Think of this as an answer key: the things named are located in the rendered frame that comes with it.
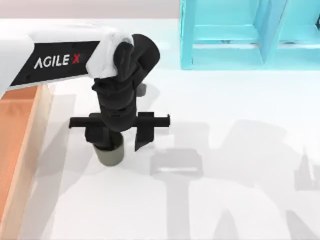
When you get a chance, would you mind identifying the light blue rack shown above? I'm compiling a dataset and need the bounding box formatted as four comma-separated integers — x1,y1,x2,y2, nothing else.
179,0,320,71

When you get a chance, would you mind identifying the grey cup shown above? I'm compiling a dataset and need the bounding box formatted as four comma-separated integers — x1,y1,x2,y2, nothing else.
95,134,125,167

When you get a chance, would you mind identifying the shallow salmon box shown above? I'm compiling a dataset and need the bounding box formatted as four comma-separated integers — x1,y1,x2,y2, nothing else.
0,84,54,222

